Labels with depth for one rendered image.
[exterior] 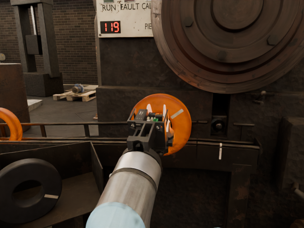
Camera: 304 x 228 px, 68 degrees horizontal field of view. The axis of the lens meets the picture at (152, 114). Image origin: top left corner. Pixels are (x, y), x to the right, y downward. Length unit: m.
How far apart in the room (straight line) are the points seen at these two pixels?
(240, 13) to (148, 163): 0.44
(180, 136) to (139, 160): 0.23
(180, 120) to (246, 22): 0.29
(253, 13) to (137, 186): 0.49
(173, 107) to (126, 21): 0.46
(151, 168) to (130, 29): 0.63
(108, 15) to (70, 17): 7.07
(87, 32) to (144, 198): 7.45
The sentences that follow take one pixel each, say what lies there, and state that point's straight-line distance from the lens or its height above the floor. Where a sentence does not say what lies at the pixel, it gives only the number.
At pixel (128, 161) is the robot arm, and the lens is 0.35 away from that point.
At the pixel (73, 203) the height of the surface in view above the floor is 0.60.
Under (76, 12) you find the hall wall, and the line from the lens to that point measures 7.91.
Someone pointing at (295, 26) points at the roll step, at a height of 1.07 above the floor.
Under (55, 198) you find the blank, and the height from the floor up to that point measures 0.64.
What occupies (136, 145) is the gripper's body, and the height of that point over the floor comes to 0.85.
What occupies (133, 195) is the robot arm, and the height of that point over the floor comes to 0.82.
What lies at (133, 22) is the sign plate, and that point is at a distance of 0.89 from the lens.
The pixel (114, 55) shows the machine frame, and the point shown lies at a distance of 0.93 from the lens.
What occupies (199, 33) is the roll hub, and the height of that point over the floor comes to 1.05.
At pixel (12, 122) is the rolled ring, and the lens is 1.07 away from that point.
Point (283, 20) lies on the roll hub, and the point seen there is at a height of 1.08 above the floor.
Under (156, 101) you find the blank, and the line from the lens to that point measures 0.54.
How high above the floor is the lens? 1.00
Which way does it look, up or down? 15 degrees down
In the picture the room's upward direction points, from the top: straight up
